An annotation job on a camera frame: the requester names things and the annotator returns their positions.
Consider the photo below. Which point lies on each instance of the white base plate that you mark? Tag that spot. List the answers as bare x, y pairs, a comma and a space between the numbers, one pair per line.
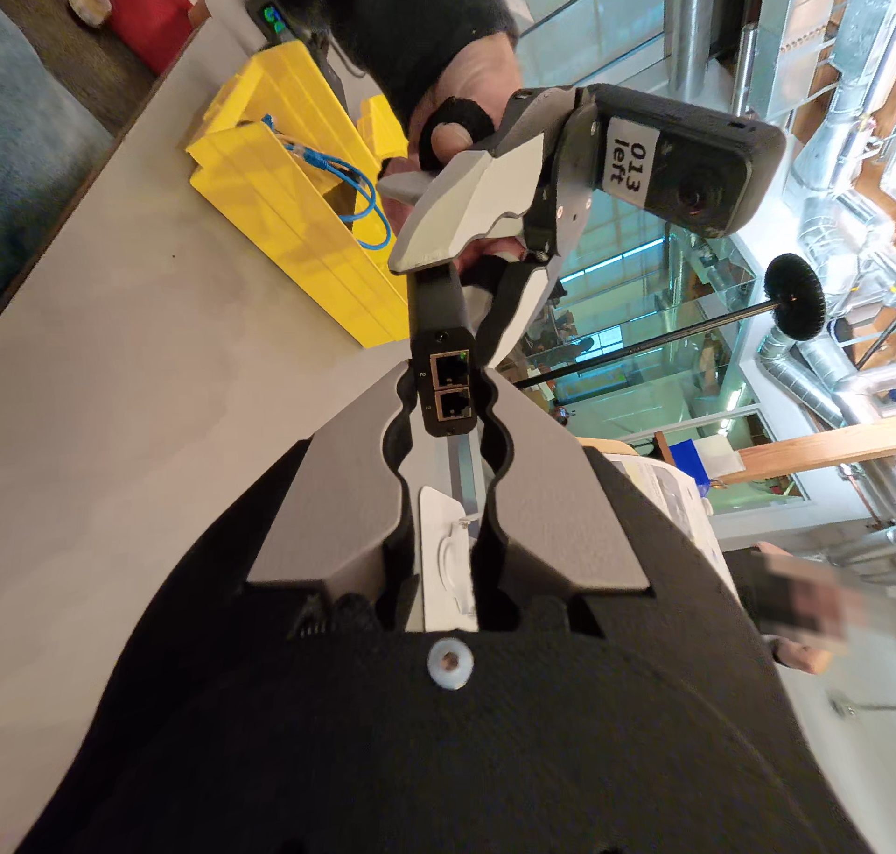
437, 588

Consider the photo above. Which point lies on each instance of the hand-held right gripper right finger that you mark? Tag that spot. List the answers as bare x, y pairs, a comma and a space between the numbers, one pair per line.
560, 518

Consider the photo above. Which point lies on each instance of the person's left forearm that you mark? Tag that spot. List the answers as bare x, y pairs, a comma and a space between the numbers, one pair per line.
392, 13

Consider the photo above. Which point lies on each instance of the clear acrylic stand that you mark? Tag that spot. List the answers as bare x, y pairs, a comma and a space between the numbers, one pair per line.
448, 560

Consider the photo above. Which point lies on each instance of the printed instruction sheet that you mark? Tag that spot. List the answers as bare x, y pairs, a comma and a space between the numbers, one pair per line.
672, 504

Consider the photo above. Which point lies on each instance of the silver air duct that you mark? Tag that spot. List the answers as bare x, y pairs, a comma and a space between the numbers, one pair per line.
805, 378

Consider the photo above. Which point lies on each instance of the black floor lamp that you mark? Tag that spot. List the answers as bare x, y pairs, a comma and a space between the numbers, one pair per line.
794, 297

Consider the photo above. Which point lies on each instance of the red plastic bin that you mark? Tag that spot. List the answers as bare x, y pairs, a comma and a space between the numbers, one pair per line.
140, 6

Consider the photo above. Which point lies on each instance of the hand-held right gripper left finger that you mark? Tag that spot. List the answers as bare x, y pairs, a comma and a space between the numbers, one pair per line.
329, 511

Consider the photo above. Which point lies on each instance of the black network switch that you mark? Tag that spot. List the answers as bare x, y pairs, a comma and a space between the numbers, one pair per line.
437, 308

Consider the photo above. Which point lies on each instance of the person's blue jeans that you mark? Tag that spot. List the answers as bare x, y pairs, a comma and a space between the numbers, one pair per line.
42, 153

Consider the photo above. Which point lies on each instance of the black battery charger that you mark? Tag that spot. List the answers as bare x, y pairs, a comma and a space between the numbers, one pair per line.
269, 17

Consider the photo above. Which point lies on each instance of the person's left hand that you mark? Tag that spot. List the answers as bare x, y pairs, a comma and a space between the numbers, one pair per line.
476, 69

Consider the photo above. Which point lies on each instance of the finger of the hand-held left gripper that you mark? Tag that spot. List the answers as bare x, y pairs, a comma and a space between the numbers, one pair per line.
532, 294
476, 195

